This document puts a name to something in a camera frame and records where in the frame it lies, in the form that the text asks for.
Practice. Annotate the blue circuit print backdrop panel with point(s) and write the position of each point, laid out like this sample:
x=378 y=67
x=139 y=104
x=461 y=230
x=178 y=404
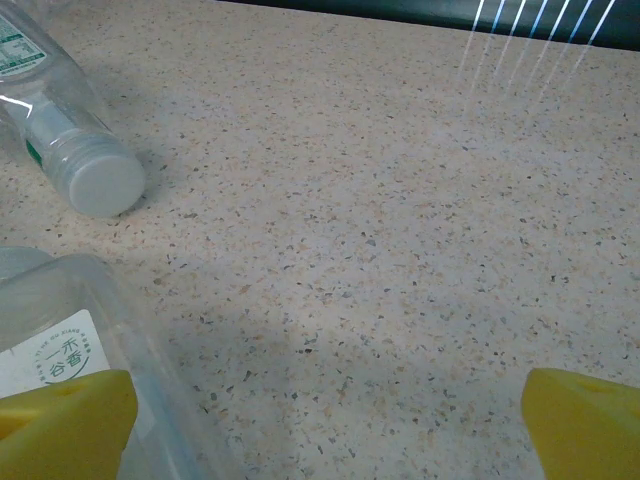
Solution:
x=400 y=12

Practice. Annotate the clear bottle green white label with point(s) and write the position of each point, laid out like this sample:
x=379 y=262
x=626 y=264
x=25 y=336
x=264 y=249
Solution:
x=105 y=185

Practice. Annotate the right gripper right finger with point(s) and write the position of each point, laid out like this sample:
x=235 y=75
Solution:
x=585 y=430

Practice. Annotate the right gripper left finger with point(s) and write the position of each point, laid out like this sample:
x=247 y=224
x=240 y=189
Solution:
x=60 y=430

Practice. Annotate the square bottle round green print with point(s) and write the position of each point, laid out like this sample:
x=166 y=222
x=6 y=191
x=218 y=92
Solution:
x=75 y=310

